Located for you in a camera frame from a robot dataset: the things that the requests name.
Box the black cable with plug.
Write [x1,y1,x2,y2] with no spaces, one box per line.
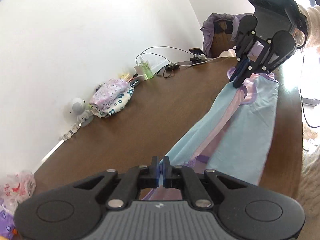
[156,64,180,79]

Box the yellow small item on box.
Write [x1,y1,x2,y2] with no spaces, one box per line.
[119,73,132,82]

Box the wooden chair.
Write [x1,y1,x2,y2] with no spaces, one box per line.
[210,20,234,57]

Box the black labelled box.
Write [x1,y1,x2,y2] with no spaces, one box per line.
[129,77,140,87]

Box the folded white flower-print cloth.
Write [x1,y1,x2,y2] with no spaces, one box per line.
[88,86,135,118]

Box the phone on stand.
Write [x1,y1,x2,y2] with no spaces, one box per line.
[189,48,207,64]

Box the white charging cable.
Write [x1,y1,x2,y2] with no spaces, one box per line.
[135,45,238,68]

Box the clear plastic bag red print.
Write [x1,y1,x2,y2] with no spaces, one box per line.
[1,170,36,215]

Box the pink blue purple mesh vest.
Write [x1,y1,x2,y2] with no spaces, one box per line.
[139,71,280,202]

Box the folded purple floral cloth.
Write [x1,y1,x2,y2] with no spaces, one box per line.
[89,79,130,110]

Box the white round robot speaker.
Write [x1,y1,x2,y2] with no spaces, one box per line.
[69,98,93,127]

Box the green liquid bottle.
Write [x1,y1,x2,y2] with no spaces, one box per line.
[141,60,153,79]

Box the purple tissue pack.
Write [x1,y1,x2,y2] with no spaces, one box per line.
[0,199,16,239]

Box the purple garment on chair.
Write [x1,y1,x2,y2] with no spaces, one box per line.
[201,13,249,58]

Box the white power strip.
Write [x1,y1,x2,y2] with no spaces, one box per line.
[134,60,169,81]

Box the white plastic clip row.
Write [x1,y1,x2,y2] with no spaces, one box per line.
[59,122,82,141]

